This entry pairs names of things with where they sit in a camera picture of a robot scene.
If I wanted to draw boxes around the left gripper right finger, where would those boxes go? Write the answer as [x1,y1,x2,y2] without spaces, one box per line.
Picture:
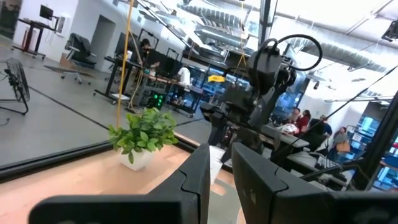
[231,142,398,224]

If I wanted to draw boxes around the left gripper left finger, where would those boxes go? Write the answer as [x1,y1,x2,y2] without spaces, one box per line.
[29,142,211,224]

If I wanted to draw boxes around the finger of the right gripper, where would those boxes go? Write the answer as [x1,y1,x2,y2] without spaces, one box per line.
[200,103,228,146]
[221,126,266,163]

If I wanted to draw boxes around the grey table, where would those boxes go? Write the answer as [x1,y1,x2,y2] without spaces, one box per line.
[261,124,310,149]
[285,151,355,187]

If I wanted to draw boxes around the person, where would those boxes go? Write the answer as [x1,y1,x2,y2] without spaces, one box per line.
[177,66,192,86]
[309,114,333,138]
[136,37,153,68]
[328,126,351,162]
[295,109,312,134]
[285,107,302,125]

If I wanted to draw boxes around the computer with green lights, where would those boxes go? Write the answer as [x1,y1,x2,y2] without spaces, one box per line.
[147,91,167,110]

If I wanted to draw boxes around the black keyboard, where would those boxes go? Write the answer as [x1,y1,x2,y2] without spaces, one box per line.
[314,155,340,170]

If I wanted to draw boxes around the green plant in white pot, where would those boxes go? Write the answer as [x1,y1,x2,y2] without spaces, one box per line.
[108,107,180,172]

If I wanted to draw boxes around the black desk monitors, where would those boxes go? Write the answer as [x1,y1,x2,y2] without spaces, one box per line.
[146,49,184,79]

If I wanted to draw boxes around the black work desk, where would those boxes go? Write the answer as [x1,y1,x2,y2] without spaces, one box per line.
[93,55,147,105]

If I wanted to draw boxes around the black office chair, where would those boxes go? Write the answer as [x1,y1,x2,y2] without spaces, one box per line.
[60,32,98,85]

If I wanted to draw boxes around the black computer monitor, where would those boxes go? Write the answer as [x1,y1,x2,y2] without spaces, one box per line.
[39,4,55,21]

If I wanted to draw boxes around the black floor fan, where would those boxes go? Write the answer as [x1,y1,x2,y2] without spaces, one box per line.
[0,57,31,116]

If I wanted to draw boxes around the black standing desk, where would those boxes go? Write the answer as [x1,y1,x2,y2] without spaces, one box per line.
[11,17,60,60]

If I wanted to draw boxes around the yellow hanging cable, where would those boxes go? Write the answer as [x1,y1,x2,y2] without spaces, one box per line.
[116,0,135,129]

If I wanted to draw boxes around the silver ventilation duct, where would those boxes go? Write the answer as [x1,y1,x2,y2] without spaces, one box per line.
[273,12,398,74]

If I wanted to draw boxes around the black aluminium table frame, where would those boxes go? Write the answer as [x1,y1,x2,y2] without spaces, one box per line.
[0,63,398,192]

